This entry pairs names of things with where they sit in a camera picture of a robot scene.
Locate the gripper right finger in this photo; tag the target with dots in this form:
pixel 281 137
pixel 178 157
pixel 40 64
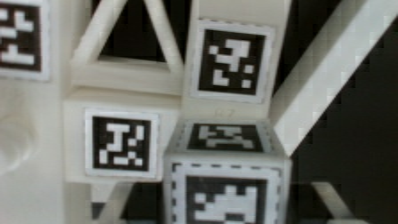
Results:
pixel 317 205

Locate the white chair back frame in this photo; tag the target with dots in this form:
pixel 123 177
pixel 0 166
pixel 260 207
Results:
pixel 91 48

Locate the white front rail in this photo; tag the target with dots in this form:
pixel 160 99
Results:
pixel 334 54

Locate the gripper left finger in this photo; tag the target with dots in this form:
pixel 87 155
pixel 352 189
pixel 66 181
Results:
pixel 132 204

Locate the white tagged cube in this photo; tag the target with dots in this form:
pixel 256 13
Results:
pixel 226 174

